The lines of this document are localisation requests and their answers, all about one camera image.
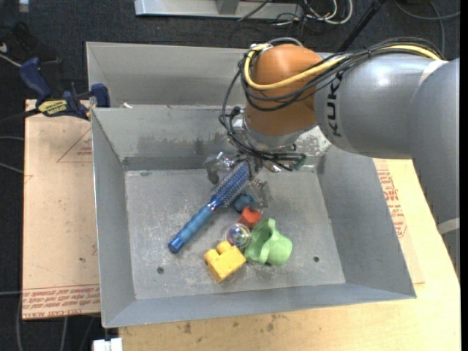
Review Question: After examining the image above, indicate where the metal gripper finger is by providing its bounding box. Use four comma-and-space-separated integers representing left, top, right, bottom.
250, 178, 273, 211
203, 151, 235, 186

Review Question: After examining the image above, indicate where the blue round hairbrush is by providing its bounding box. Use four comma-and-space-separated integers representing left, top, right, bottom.
167, 161, 254, 254

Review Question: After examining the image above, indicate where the small blue block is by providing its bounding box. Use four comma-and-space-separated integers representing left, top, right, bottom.
233, 193, 257, 214

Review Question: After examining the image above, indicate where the red block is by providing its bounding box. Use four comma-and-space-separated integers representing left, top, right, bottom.
238, 206, 263, 230

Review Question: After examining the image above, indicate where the clear iridescent ball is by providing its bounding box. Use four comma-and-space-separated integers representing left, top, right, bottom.
224, 223, 252, 249

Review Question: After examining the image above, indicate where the green cup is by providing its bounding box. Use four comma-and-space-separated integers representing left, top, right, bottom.
244, 217, 294, 268

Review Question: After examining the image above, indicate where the grey metal bin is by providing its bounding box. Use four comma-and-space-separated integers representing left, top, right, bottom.
86, 41, 418, 329

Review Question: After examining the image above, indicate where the yellow toy block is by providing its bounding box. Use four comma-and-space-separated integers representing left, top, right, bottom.
203, 240, 248, 284

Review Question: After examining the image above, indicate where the brown cardboard board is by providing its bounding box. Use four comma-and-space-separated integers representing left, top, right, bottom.
21, 99, 427, 322

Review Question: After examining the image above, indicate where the black cylinder on white bracket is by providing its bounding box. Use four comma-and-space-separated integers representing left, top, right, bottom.
229, 105, 246, 132

